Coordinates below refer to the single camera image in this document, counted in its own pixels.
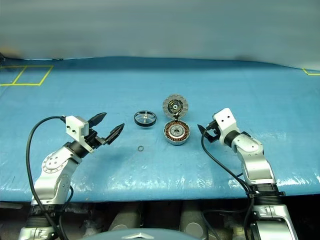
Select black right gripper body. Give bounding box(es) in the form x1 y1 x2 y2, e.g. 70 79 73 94
205 120 221 144

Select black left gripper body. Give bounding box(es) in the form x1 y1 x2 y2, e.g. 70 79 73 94
85 128 109 151

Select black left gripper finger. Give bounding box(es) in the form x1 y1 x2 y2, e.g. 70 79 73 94
103 122 125 146
87 112 108 128

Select black spoked rotor ring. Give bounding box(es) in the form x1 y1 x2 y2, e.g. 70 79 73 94
133 110 158 127

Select silver motor stator copper windings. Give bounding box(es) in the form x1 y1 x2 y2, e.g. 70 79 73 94
163 119 191 146

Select silver finned rotor disc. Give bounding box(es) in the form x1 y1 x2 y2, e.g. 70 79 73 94
162 93 189 119

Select blue plastic table sheet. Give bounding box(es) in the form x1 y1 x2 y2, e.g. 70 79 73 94
0 56 320 203

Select yellow tape double rectangle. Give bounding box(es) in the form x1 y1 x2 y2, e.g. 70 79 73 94
0 65 54 87

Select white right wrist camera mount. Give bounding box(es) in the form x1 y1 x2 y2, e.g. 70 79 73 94
212 107 240 146

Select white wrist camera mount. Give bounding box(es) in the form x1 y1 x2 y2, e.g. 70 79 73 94
212 107 240 146
65 115 95 153

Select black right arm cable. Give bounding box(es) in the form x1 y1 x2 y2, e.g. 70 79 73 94
201 126 256 240

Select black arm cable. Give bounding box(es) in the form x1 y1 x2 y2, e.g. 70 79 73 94
26 115 75 240
201 126 256 240

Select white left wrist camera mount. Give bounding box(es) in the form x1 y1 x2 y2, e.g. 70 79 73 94
65 115 95 153

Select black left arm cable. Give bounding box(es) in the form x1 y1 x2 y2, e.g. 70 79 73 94
26 115 75 240

